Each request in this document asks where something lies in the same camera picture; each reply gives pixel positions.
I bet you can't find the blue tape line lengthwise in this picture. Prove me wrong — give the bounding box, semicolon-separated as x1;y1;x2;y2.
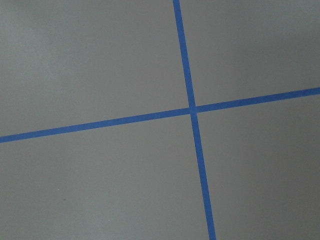
173;0;217;240

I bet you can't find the blue tape line crosswise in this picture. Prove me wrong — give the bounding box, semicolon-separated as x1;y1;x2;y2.
0;87;320;143

